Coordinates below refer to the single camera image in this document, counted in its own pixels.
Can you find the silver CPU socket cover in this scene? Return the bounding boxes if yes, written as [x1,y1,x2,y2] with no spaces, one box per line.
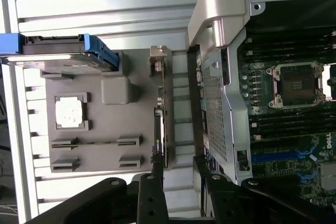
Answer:
[322,63,336,99]

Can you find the green Dell motherboard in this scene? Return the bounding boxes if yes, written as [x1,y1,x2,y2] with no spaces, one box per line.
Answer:
[236,31,336,209]

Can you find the silver CPU chip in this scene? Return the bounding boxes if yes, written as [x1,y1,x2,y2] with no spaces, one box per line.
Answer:
[55,95,88,128]

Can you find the grey plastic parts rack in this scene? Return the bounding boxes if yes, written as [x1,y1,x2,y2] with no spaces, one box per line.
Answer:
[39,49,176,175]

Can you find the black silver PC case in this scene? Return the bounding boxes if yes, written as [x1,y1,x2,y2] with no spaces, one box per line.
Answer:
[186,0,336,224]

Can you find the long blue expansion slot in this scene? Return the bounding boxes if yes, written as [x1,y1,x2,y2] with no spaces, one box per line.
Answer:
[251,153,299,164]

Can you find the silver finned chipset heatsink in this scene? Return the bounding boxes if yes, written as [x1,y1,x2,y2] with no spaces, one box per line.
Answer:
[319,162,336,194]

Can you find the CPU socket metal frame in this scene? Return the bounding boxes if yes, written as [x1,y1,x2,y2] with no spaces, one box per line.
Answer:
[266,61,326,108]

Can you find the RAM slot black clips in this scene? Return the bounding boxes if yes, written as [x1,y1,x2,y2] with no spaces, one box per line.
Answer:
[249,114,336,122]
[249,127,336,134]
[246,39,336,47]
[246,52,336,60]

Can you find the hard disk in blue caddy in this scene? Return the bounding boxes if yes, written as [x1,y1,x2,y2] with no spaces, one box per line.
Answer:
[0,33,121,73]

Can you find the RAM slot white clips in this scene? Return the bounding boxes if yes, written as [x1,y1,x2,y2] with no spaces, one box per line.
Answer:
[246,46,336,54]
[246,33,336,41]
[250,121,336,129]
[251,133,336,141]

